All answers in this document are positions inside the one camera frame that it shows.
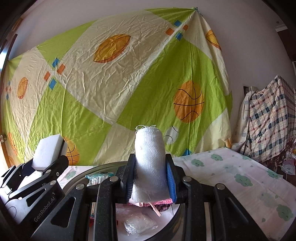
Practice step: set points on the round metal tin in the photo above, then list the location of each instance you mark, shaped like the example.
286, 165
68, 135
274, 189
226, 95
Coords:
92, 169

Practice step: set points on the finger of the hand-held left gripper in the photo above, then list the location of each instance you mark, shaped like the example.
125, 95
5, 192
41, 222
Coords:
20, 172
55, 171

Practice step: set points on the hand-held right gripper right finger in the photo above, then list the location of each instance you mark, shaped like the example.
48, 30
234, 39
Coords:
171, 183

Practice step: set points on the brass door latch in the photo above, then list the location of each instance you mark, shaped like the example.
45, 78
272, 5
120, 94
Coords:
2, 138

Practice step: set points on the white cloth with pink edge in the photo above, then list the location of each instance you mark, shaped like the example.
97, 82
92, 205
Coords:
164, 201

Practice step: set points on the white gauze roll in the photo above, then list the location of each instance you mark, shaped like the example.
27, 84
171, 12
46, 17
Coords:
150, 157

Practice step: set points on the plaid cloth cover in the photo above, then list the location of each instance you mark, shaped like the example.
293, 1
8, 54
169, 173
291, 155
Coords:
270, 115

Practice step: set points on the pale pink ribbon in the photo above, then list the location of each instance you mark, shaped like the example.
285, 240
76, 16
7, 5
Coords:
156, 209

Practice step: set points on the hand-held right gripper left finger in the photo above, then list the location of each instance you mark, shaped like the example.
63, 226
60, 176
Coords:
129, 183

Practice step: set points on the brown wooden wardrobe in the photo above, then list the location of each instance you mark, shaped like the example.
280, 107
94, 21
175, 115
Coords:
286, 46

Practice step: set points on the sports ball print wall sheet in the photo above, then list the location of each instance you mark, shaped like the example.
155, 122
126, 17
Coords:
115, 92

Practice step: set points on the cloud print tablecloth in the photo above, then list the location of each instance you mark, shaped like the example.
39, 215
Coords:
231, 166

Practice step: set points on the cotton swab packet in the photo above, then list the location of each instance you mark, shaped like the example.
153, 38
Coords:
99, 178

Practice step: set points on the small clear plastic bag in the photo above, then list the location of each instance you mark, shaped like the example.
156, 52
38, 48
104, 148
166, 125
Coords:
141, 224

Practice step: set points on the white sponge block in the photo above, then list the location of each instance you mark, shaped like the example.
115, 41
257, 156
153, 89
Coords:
48, 150

